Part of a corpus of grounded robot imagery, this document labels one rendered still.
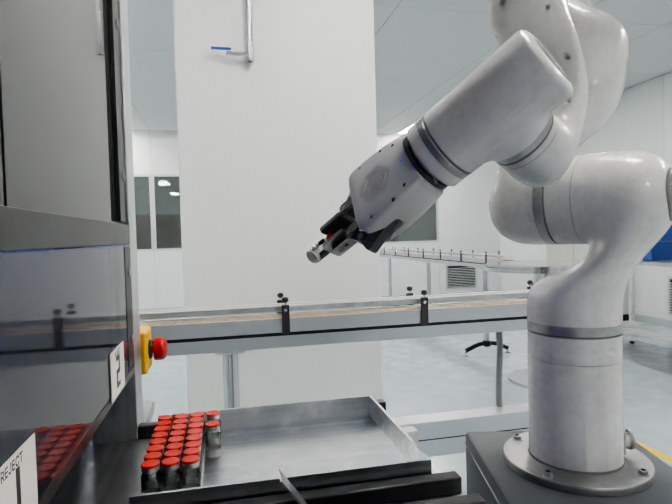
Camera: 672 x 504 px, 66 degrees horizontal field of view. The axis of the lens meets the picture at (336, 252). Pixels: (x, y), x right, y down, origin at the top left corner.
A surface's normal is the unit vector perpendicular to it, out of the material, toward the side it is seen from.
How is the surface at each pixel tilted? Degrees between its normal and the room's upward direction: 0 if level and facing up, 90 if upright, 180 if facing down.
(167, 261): 90
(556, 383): 90
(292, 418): 90
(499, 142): 139
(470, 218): 90
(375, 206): 71
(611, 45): 77
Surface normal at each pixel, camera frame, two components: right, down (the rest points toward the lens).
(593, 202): -0.72, 0.14
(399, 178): -0.70, -0.29
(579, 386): -0.33, 0.04
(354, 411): 0.21, 0.03
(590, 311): -0.06, 0.02
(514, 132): 0.06, 0.73
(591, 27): -0.39, -0.37
